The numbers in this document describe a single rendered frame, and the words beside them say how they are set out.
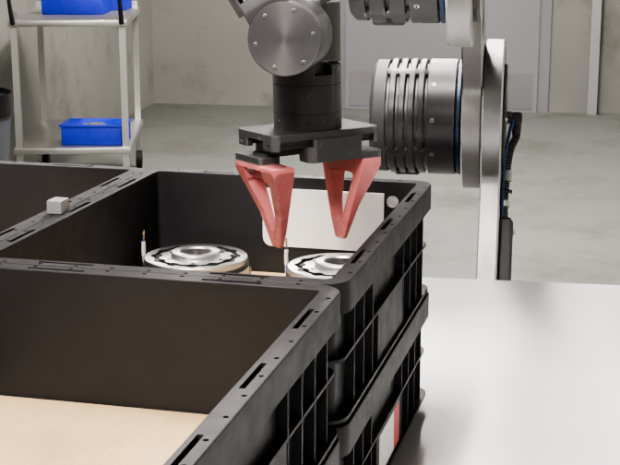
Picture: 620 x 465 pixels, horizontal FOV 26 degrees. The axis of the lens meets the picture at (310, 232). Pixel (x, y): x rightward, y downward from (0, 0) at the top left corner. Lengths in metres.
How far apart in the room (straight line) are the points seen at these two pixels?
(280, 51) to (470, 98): 1.00
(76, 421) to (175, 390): 0.07
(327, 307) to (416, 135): 1.15
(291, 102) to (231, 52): 7.61
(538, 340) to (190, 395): 0.69
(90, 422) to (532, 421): 0.52
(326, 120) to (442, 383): 0.44
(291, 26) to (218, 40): 7.70
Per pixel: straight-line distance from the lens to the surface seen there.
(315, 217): 1.35
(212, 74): 8.75
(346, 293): 0.97
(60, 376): 1.03
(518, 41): 8.46
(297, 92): 1.10
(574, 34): 8.49
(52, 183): 1.44
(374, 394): 1.09
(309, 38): 1.02
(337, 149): 1.11
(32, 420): 1.00
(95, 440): 0.96
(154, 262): 1.30
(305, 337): 0.85
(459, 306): 1.73
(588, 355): 1.56
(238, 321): 0.96
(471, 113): 2.00
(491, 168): 2.02
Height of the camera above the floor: 1.18
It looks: 13 degrees down
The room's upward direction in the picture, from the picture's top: straight up
